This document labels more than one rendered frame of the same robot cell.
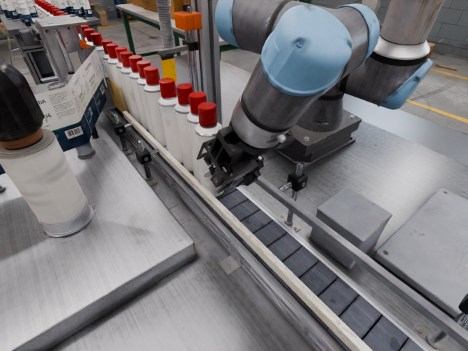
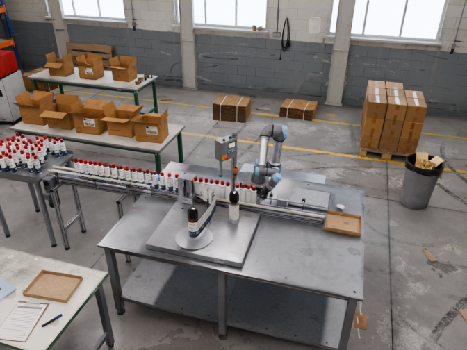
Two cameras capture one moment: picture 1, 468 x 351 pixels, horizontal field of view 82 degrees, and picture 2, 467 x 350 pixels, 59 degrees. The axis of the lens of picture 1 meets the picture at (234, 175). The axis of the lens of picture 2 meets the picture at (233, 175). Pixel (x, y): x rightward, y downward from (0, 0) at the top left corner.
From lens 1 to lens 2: 3.34 m
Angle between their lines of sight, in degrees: 31
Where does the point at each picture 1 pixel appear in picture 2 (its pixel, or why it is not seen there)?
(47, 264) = (242, 226)
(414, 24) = (277, 160)
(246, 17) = (262, 172)
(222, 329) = (274, 223)
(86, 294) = (254, 225)
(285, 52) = (276, 178)
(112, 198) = not seen: hidden behind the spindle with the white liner
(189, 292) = (265, 221)
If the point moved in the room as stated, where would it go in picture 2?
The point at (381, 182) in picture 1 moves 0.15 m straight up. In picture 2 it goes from (281, 191) to (282, 178)
